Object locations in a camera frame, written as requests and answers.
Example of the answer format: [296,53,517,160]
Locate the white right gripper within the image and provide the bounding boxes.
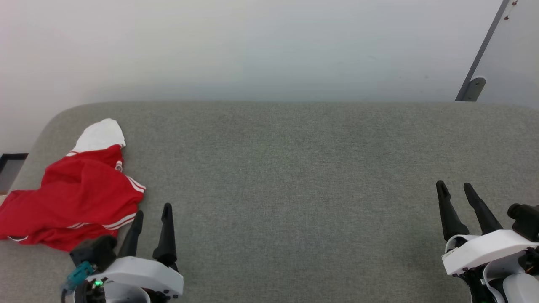
[436,180,539,276]

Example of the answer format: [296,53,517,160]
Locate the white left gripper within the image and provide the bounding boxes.
[85,203,184,298]

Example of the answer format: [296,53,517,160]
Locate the red garment with white stripes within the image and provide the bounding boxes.
[0,118,147,252]

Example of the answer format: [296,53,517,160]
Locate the black framed panel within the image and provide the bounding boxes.
[0,153,29,193]

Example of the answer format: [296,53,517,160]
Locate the teal cable connector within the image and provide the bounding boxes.
[62,261,96,292]

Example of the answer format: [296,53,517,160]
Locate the grey metal bracket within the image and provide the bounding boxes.
[462,77,486,102]

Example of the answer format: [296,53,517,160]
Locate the grey metal post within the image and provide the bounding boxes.
[455,0,511,102]

